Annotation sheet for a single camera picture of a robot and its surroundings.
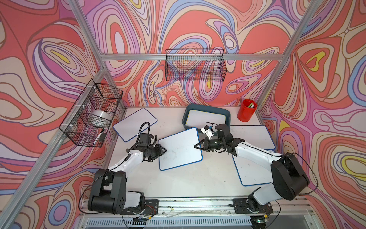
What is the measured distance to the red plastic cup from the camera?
1052 mm

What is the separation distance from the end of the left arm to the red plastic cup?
0.66m

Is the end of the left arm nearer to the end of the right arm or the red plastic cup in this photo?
the end of the right arm

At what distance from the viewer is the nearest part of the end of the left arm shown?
2.18ft
